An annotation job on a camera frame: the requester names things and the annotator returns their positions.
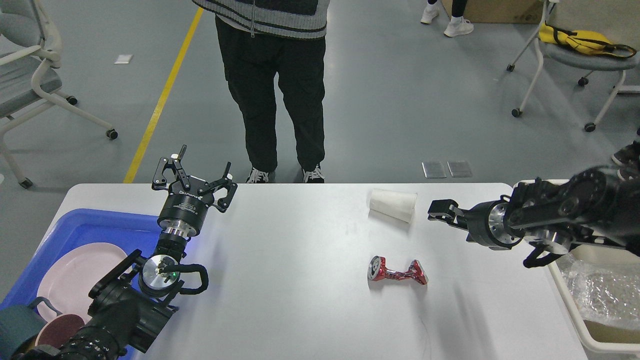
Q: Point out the metal floor plate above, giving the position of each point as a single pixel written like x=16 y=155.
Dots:
x=434 y=170
x=459 y=169

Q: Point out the white paper cup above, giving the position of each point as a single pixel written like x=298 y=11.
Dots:
x=395 y=204

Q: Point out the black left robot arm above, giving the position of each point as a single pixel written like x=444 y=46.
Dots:
x=131 y=304

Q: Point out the crushed red soda can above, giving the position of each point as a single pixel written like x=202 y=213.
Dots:
x=378 y=270

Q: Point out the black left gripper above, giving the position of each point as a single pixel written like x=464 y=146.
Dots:
x=188 y=198

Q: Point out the person in white sneakers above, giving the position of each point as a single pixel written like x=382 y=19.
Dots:
x=457 y=26

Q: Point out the aluminium foil front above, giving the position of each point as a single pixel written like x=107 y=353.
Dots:
x=606 y=293

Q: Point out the cardboard box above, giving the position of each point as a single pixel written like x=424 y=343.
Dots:
x=503 y=11

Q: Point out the person in black canvas shoes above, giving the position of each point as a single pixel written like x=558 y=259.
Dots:
x=269 y=44

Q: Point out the yellow backpack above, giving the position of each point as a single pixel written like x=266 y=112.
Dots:
x=585 y=42

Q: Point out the pink plate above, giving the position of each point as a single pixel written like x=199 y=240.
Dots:
x=66 y=285

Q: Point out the person in black sneakers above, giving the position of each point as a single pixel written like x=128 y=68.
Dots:
x=627 y=159

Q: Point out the right metal floor plate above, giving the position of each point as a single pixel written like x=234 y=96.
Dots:
x=459 y=169

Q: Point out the left metal floor plate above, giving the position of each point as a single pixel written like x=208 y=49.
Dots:
x=434 y=170

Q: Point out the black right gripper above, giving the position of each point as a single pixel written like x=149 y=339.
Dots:
x=484 y=223

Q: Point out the grey chair right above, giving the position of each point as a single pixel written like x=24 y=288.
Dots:
x=572 y=59

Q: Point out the dark teal mug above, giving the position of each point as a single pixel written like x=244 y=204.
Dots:
x=20 y=324

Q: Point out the grey office chair left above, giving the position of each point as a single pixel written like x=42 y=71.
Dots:
x=29 y=82

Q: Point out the white plastic bin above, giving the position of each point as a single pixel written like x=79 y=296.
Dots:
x=595 y=337

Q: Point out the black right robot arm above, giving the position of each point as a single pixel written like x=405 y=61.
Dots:
x=594 y=207

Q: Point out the blue plastic tray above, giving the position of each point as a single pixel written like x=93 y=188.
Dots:
x=77 y=228

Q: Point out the pink mug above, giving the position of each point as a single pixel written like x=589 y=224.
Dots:
x=58 y=331

